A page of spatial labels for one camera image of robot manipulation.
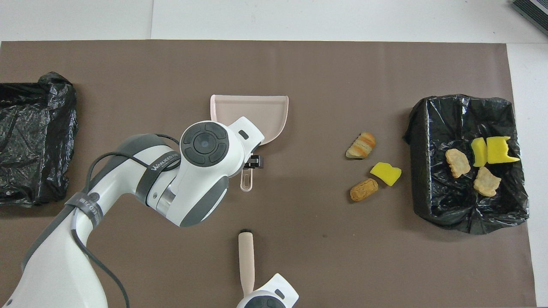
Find pink plastic dustpan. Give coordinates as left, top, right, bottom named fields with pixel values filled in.
left=210, top=95, right=289, bottom=192

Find beige hand brush black bristles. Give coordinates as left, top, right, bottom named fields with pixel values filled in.
left=238, top=231, right=256, bottom=298

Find striped croissant bread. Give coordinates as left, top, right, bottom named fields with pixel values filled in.
left=345, top=132, right=376, bottom=160

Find brown bread roll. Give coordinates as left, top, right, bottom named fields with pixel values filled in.
left=350, top=178, right=379, bottom=202

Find yellow sponge piece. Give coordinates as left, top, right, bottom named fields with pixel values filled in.
left=370, top=162, right=402, bottom=187

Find small striped bread piece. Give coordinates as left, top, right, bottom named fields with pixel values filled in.
left=445, top=148, right=471, bottom=178

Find small yellow sponge block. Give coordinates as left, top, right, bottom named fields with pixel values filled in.
left=471, top=137, right=488, bottom=168

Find pale cracker bread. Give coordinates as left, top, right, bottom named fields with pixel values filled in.
left=474, top=167, right=501, bottom=197

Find notched yellow sponge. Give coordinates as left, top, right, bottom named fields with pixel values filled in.
left=487, top=136, right=521, bottom=165

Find black bag lined bin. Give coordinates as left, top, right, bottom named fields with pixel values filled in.
left=403, top=94, right=530, bottom=235
left=0, top=71, right=79, bottom=208

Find brown table mat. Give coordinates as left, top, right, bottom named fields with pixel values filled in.
left=0, top=41, right=536, bottom=308

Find dark grey ribbed object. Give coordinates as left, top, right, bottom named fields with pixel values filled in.
left=512, top=0, right=548, bottom=37

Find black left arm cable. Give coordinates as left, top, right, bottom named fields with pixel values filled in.
left=71, top=133, right=181, bottom=308

